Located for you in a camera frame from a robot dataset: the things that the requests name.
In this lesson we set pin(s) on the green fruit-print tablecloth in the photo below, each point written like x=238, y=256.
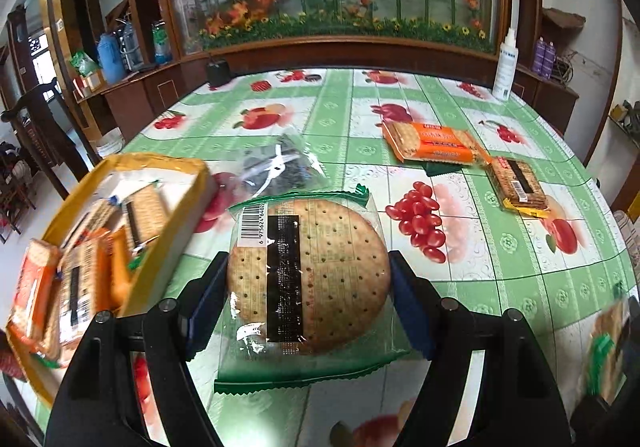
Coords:
x=500, y=277

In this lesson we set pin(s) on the blue-edged biscuit packet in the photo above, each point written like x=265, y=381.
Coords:
x=92, y=222

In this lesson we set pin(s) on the grey thermos kettle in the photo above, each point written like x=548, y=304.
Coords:
x=131, y=44

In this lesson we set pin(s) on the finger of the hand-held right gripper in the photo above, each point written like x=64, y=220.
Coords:
x=626, y=352

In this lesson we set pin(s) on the green snack bag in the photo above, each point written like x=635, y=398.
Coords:
x=82, y=63

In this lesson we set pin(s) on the clear bag of dark snack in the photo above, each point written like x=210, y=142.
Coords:
x=277, y=167

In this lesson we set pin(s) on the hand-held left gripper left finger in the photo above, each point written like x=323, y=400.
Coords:
x=207, y=302

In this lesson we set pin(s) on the small cardboard box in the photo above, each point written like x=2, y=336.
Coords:
x=92, y=83

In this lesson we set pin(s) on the white bucket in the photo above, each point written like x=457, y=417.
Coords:
x=109, y=144

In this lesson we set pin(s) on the small yellow-edged cracker packet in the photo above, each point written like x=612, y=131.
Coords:
x=517, y=182

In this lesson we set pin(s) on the yellow orange snack packet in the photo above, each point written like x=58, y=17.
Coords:
x=119, y=272

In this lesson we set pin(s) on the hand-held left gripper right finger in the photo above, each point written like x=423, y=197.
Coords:
x=412, y=302

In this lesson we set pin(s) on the brown wooden wall shelf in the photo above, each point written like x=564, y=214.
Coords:
x=562, y=18

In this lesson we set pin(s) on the dark wooden cabinet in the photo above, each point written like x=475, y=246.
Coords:
x=165, y=92

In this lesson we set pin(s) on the round cracker packet green edges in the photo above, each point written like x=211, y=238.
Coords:
x=325, y=267

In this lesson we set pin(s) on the dark shoe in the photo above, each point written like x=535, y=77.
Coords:
x=627, y=112

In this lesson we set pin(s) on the white box with yellow tape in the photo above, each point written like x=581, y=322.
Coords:
x=150, y=161

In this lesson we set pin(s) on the orange label biscuit packet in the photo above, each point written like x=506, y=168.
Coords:
x=430, y=142

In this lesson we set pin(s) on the blue thermos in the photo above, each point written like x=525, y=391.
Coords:
x=111, y=59

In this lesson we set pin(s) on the small green-edged cracker packet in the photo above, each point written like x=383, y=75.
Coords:
x=602, y=347

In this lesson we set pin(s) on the orange-edged packet black label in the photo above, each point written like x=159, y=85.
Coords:
x=80, y=292

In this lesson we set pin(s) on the green white plastic bag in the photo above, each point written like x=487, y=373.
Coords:
x=161, y=43

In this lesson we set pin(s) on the white spray bottle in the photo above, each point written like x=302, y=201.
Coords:
x=504, y=69

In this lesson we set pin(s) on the dark wooden chair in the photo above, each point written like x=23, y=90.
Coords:
x=45, y=127
x=12, y=177

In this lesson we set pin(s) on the small black container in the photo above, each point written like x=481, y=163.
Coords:
x=218, y=73

